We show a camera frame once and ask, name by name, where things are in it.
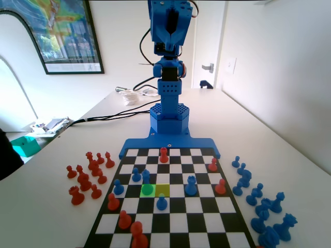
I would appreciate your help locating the blue printed base plate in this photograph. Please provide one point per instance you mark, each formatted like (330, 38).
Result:
(144, 144)

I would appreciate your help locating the pile of papers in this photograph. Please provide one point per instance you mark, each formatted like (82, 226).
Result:
(49, 125)

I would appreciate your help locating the teal plastic box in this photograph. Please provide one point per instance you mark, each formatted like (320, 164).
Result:
(27, 147)

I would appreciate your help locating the blue plastic chess queen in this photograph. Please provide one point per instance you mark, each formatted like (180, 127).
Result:
(287, 229)

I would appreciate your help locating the tall blue chess piece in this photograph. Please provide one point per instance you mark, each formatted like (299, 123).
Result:
(146, 180)
(278, 203)

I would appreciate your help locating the blue printed clamp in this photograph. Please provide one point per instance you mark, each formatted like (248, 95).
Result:
(206, 84)

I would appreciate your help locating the white wall plate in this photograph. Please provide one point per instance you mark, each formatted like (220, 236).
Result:
(231, 65)

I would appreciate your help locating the red chess rook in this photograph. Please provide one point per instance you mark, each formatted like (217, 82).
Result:
(76, 196)

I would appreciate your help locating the black and white chessboard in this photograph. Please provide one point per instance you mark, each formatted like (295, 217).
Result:
(181, 219)

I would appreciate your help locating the white stacked object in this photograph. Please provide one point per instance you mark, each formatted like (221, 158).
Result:
(130, 98)

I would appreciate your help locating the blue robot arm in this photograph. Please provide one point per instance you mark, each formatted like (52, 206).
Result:
(169, 103)

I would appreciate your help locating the small gripper camera module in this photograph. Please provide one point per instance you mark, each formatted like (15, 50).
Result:
(159, 48)

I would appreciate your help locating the red piece bottom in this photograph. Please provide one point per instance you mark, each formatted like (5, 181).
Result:
(138, 236)

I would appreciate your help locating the dark clothed person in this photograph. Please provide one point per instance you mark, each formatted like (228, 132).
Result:
(7, 157)

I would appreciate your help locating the red pawn top centre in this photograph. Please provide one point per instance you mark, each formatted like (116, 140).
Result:
(163, 155)

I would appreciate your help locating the black framed map poster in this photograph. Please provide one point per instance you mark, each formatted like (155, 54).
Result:
(67, 38)

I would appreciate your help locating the tall red chess piece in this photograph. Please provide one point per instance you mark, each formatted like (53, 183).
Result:
(89, 157)

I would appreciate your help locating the small metallic cylinder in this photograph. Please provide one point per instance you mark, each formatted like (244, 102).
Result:
(120, 88)

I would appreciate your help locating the blue chess pawn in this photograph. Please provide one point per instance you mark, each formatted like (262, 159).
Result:
(241, 169)
(237, 189)
(118, 188)
(135, 176)
(235, 162)
(161, 203)

